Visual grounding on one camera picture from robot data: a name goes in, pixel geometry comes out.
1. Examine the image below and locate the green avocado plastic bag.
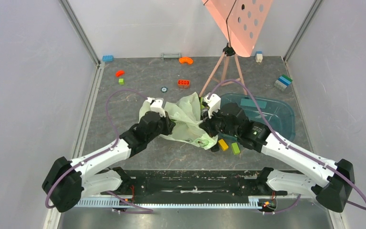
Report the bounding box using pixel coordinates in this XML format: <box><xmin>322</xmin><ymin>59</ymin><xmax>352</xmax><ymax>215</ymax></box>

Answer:
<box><xmin>139</xmin><ymin>92</ymin><xmax>219</xmax><ymax>151</ymax></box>

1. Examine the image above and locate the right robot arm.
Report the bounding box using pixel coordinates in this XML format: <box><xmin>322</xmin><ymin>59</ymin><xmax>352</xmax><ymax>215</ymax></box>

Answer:
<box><xmin>199</xmin><ymin>103</ymin><xmax>355</xmax><ymax>212</ymax></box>

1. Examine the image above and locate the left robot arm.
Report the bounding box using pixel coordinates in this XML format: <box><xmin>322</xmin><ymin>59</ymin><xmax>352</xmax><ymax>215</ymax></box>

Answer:
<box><xmin>42</xmin><ymin>111</ymin><xmax>176</xmax><ymax>213</ymax></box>

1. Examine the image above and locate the yellow wooden block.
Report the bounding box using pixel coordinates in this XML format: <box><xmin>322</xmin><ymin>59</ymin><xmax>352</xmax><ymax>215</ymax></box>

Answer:
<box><xmin>218</xmin><ymin>139</ymin><xmax>229</xmax><ymax>151</ymax></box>

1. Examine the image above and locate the black microphone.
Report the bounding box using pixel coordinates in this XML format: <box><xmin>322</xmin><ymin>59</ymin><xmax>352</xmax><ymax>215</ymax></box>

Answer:
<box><xmin>210</xmin><ymin>143</ymin><xmax>220</xmax><ymax>152</ymax></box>

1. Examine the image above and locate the green wooden block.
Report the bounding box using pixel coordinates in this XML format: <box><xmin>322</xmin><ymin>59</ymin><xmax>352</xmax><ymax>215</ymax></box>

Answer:
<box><xmin>231</xmin><ymin>142</ymin><xmax>241</xmax><ymax>155</ymax></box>

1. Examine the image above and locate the red lego brick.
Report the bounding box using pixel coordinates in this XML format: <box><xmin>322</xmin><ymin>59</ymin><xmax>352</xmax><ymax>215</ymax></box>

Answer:
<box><xmin>177</xmin><ymin>79</ymin><xmax>190</xmax><ymax>89</ymax></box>

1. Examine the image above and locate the small green cube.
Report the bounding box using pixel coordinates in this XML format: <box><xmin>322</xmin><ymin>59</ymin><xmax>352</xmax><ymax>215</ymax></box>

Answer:
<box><xmin>118</xmin><ymin>78</ymin><xmax>125</xmax><ymax>85</ymax></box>

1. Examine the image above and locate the teal plastic tub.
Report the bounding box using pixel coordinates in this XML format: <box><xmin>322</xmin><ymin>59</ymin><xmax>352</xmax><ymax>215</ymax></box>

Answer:
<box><xmin>220</xmin><ymin>93</ymin><xmax>295</xmax><ymax>141</ymax></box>

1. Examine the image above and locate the red arch block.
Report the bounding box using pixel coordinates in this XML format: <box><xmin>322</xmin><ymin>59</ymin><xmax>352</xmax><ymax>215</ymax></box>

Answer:
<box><xmin>115</xmin><ymin>70</ymin><xmax>125</xmax><ymax>77</ymax></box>

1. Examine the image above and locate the orange curved block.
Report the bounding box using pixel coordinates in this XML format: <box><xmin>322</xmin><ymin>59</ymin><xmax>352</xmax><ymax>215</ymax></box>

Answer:
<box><xmin>179</xmin><ymin>56</ymin><xmax>194</xmax><ymax>65</ymax></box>

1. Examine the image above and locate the pink tripod stand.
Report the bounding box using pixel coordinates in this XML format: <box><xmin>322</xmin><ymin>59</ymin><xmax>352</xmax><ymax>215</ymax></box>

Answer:
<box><xmin>199</xmin><ymin>42</ymin><xmax>245</xmax><ymax>97</ymax></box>

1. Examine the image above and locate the grey blue green brick stack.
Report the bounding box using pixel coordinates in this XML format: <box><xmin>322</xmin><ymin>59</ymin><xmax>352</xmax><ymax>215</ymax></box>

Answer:
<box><xmin>274</xmin><ymin>74</ymin><xmax>293</xmax><ymax>91</ymax></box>

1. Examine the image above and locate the white blue small brick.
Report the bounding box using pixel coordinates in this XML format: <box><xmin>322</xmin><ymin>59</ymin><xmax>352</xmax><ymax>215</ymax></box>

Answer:
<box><xmin>255</xmin><ymin>51</ymin><xmax>263</xmax><ymax>63</ymax></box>

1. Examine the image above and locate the blue lego brick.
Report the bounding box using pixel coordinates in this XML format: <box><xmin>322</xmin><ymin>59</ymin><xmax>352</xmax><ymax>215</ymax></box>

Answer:
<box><xmin>102</xmin><ymin>55</ymin><xmax>114</xmax><ymax>62</ymax></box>

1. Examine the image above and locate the pink perforated panel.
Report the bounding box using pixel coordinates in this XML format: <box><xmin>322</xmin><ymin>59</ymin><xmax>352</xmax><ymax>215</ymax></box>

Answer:
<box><xmin>202</xmin><ymin>0</ymin><xmax>273</xmax><ymax>57</ymax></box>

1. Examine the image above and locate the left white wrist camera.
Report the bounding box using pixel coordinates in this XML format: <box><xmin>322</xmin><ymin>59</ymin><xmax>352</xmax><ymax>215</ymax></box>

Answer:
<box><xmin>145</xmin><ymin>97</ymin><xmax>166</xmax><ymax>117</ymax></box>

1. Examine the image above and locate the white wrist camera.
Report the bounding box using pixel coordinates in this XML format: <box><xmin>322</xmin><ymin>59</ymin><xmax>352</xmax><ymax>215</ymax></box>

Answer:
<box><xmin>203</xmin><ymin>93</ymin><xmax>221</xmax><ymax>118</ymax></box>
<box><xmin>145</xmin><ymin>97</ymin><xmax>166</xmax><ymax>117</ymax></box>

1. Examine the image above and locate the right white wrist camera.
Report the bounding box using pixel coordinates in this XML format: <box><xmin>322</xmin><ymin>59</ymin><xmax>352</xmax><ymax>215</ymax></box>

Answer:
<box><xmin>203</xmin><ymin>93</ymin><xmax>221</xmax><ymax>118</ymax></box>

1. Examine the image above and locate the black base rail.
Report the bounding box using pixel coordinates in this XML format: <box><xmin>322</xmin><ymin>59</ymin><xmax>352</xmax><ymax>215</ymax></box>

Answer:
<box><xmin>114</xmin><ymin>170</ymin><xmax>287</xmax><ymax>204</ymax></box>

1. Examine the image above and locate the grey metal handle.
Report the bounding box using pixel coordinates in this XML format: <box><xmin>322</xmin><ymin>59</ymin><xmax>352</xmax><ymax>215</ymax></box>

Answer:
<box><xmin>161</xmin><ymin>52</ymin><xmax>182</xmax><ymax>60</ymax></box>

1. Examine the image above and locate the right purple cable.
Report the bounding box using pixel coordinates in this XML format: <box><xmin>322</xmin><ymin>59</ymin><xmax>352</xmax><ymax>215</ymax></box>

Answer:
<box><xmin>206</xmin><ymin>79</ymin><xmax>366</xmax><ymax>216</ymax></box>

